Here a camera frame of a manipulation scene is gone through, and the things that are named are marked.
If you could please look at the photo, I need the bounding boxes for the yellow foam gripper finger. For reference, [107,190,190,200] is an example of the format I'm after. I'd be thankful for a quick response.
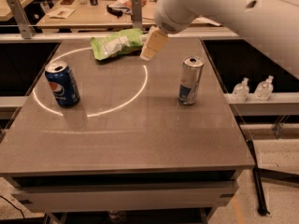
[140,27,168,61]

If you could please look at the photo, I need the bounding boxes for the green rice chip bag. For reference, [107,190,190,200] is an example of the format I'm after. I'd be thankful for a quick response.
[91,28,147,61]

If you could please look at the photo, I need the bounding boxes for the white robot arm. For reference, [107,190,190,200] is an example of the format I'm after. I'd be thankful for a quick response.
[141,0,299,77]

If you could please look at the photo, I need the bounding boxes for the silver Red Bull can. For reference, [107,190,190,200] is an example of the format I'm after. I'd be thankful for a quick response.
[178,55,204,105]

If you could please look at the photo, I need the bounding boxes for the black sunglasses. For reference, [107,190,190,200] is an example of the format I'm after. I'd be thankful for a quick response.
[107,6,123,18]

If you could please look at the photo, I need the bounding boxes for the wooden background desk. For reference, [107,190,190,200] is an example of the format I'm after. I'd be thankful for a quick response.
[37,0,221,30]

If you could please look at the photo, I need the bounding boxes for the clear sanitizer bottle left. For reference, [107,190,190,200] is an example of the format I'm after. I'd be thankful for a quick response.
[231,77,249,103]

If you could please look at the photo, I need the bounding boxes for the clear sanitizer bottle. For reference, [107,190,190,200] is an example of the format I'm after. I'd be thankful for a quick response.
[231,77,249,103]
[254,76,274,101]

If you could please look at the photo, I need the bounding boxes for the white note card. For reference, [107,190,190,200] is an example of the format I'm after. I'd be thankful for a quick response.
[48,7,75,19]

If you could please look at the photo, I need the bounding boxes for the blue Pepsi can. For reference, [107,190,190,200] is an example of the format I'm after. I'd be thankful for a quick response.
[45,61,80,107]

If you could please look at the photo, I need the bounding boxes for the clear sanitizer bottle right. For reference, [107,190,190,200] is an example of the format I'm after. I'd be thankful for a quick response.
[254,76,274,101]

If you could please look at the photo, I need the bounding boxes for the black table leg bar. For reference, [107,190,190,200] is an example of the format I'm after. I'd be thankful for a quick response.
[247,140,270,216]

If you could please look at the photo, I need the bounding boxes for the middle metal bracket post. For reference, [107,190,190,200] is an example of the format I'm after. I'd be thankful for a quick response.
[131,0,142,29]

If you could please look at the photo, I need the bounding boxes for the metal bracket post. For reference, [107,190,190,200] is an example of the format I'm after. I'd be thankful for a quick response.
[131,0,142,29]
[7,0,35,39]

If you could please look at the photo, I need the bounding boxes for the left metal bracket post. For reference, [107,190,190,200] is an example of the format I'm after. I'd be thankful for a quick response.
[7,0,35,39]

